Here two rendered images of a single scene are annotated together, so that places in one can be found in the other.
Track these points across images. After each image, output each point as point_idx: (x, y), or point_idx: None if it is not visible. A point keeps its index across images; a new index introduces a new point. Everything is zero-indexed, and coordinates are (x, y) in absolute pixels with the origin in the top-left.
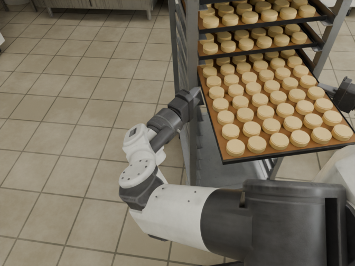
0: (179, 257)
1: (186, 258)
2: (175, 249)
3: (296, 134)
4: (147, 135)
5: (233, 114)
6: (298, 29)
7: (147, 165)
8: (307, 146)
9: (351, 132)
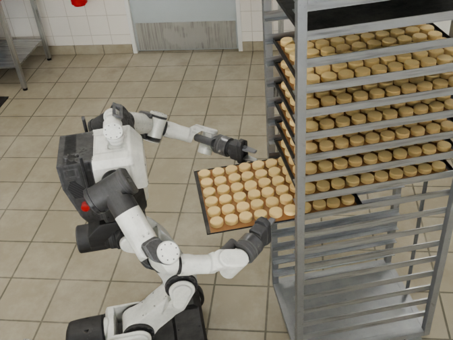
0: (217, 292)
1: (216, 297)
2: (225, 289)
3: (212, 197)
4: (207, 133)
5: (232, 171)
6: (319, 186)
7: (158, 112)
8: (205, 207)
9: (214, 223)
